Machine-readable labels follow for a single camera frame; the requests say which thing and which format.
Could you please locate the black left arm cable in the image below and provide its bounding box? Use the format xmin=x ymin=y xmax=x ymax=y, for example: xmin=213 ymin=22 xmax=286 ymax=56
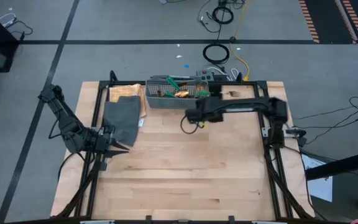
xmin=47 ymin=118 xmax=83 ymax=181

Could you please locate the black metal table frame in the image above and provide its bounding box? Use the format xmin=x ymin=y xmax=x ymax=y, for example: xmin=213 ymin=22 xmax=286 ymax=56
xmin=54 ymin=70 xmax=315 ymax=224

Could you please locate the grey cloth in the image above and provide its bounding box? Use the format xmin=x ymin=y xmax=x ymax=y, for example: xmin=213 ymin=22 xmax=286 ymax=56
xmin=102 ymin=95 xmax=142 ymax=147

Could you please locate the thin black floor cable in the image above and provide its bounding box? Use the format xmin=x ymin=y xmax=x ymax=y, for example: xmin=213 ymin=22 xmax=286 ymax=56
xmin=196 ymin=0 xmax=223 ymax=34

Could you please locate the black orange-striped floor mat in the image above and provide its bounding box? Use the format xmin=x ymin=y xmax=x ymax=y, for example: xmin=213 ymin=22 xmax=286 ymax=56
xmin=298 ymin=0 xmax=358 ymax=45

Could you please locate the white floor cable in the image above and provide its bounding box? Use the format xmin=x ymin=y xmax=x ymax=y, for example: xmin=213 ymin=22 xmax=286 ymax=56
xmin=0 ymin=12 xmax=17 ymax=27

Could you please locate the black power adapter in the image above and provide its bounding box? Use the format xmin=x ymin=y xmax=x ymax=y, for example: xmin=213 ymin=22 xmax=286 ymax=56
xmin=213 ymin=73 xmax=230 ymax=83

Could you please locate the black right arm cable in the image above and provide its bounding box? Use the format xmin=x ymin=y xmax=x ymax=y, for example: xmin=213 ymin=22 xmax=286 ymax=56
xmin=180 ymin=114 xmax=205 ymax=135

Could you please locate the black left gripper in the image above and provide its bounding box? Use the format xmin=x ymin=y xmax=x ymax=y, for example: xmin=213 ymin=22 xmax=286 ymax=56
xmin=88 ymin=126 xmax=131 ymax=158

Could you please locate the grey power strip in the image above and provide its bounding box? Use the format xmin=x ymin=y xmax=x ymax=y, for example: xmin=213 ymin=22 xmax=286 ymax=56
xmin=196 ymin=70 xmax=214 ymax=82

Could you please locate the white paper sheet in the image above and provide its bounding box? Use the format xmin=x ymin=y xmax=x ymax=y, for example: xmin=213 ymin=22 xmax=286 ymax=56
xmin=301 ymin=154 xmax=334 ymax=203

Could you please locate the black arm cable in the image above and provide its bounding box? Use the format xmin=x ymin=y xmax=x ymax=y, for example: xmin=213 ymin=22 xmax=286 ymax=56
xmin=47 ymin=118 xmax=83 ymax=181
xmin=180 ymin=114 xmax=205 ymax=135

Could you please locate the small coiled black cable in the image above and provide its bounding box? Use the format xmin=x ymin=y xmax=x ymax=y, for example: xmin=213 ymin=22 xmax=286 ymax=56
xmin=211 ymin=5 xmax=235 ymax=25

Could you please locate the yellow cable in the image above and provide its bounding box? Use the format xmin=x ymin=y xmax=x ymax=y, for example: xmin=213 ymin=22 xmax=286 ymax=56
xmin=228 ymin=0 xmax=250 ymax=82

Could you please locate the grey mesh silverware basket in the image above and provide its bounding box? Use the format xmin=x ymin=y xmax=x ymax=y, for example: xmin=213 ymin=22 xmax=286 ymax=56
xmin=144 ymin=75 xmax=211 ymax=110

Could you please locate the black clamp-mounted device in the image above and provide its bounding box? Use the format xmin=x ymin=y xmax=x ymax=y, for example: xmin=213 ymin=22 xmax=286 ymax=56
xmin=284 ymin=128 xmax=308 ymax=147

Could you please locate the large coiled black cable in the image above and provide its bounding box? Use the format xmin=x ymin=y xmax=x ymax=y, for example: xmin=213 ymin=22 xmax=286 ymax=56
xmin=202 ymin=42 xmax=231 ymax=65

